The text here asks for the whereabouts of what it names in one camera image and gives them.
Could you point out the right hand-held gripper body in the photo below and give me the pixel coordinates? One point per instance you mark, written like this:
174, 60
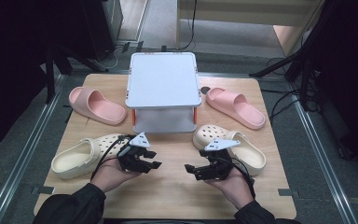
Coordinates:
222, 165

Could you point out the grey tape strip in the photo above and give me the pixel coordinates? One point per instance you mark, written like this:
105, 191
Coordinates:
287, 192
43, 190

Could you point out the long metal floor rail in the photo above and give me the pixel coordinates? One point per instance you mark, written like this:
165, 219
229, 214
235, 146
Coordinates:
326, 161
21, 155

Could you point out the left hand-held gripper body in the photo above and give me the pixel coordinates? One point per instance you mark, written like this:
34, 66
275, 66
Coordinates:
133, 160

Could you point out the light wooden furniture frame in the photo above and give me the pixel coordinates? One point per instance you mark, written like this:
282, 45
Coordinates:
245, 12

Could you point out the cream perforated clog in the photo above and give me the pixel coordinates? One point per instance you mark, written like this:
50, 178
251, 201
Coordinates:
74, 155
248, 154

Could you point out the pink slide slipper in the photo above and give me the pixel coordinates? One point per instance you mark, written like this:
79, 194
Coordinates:
245, 113
105, 109

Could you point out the white two-tier shoe rack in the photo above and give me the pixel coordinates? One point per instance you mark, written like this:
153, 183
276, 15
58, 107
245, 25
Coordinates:
163, 81

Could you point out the person's right hand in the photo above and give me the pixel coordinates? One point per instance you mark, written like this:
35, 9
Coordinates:
234, 189

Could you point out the black metal stand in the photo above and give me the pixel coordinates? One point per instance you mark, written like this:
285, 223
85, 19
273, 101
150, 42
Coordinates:
304, 59

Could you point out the person's left hand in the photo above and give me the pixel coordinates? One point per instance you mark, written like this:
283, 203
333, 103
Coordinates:
108, 177

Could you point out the black tripod stand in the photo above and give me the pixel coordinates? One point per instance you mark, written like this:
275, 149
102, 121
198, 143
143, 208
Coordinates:
50, 77

